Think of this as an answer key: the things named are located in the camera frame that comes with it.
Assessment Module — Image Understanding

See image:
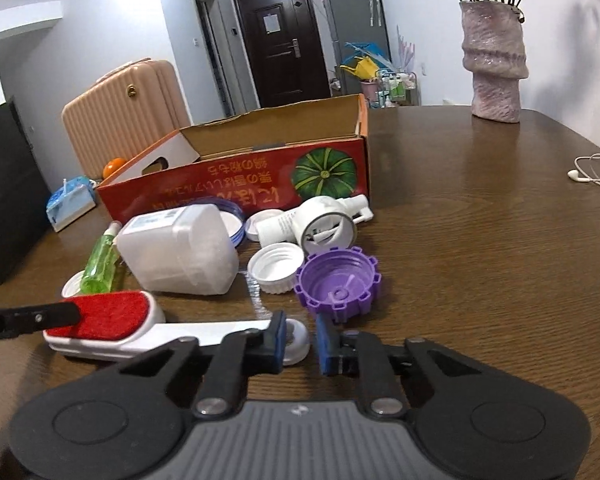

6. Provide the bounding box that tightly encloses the purple ribbed bottle cap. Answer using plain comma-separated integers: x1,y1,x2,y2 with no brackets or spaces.
294,246,382,324

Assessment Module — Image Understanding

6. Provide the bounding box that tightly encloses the white threaded bottle cap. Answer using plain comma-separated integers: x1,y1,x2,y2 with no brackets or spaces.
247,243,304,295

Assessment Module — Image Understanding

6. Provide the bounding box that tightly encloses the green spray bottle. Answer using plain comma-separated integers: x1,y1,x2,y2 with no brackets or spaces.
80,221,122,295

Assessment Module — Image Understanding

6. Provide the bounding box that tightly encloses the translucent white plastic container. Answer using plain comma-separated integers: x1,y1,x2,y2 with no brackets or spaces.
114,204,238,296

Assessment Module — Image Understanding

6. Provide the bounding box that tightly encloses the red white lint brush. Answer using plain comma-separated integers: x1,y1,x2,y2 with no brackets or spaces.
42,289,312,366

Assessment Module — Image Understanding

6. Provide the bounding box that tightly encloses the blue round lid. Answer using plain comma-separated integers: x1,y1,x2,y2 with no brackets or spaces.
198,196,246,247

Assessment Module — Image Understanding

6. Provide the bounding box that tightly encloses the white pipe fitting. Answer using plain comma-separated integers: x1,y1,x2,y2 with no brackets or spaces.
254,194,374,256

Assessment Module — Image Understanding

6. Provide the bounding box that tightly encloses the white round lid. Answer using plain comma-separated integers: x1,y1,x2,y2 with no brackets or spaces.
61,270,84,299

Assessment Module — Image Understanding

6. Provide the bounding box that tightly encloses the black paper bag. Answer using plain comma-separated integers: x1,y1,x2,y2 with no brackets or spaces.
0,100,50,285

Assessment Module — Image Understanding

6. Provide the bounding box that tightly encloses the blue tissue pack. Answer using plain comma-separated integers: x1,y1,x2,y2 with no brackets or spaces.
46,177,97,233

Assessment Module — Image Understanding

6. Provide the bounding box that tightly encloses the orange fruit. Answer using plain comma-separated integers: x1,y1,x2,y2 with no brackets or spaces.
102,157,126,179

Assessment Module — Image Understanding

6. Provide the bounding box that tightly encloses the red cardboard pumpkin box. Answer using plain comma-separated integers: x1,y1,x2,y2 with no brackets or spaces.
97,94,370,222

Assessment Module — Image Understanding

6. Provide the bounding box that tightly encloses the pink ribbed suitcase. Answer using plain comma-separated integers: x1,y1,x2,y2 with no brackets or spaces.
61,58,190,179

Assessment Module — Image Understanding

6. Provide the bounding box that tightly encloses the yellow watering can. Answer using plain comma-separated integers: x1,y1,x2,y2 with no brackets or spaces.
340,56,379,80

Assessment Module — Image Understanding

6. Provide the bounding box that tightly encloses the dark brown entrance door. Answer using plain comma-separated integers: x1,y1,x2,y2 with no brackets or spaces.
234,0,330,107

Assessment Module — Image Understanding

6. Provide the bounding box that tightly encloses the pink textured vase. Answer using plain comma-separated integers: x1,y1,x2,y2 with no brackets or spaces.
460,1,529,124

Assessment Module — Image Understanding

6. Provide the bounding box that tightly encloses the grey refrigerator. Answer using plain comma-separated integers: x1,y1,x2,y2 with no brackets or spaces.
323,0,391,94

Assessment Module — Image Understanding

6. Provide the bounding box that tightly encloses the white earphone cable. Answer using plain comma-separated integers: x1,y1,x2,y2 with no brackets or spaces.
567,153,600,193

